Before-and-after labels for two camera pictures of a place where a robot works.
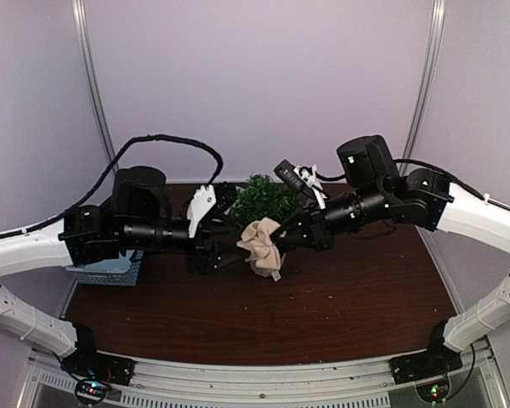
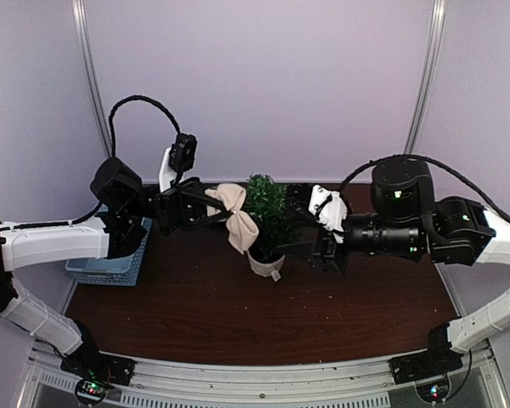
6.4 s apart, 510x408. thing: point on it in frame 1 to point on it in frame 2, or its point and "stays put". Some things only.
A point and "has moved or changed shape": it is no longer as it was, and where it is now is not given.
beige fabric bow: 264,255 has moved or changed shape
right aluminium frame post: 437,19 stays put
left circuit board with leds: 91,391 stays put
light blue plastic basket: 123,270 stays put
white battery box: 276,276 stays put
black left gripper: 206,257 to 176,209
